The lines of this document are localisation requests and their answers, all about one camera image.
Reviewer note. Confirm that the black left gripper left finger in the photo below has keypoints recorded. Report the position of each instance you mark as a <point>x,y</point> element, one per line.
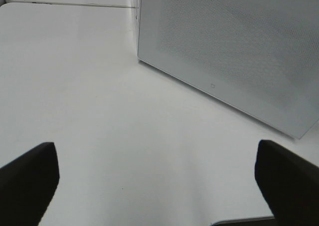
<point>27,186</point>

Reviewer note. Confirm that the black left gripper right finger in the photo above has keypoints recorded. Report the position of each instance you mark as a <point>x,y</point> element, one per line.
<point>289,185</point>

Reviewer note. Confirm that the white microwave door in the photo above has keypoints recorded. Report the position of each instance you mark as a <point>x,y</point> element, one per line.
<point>258,56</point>

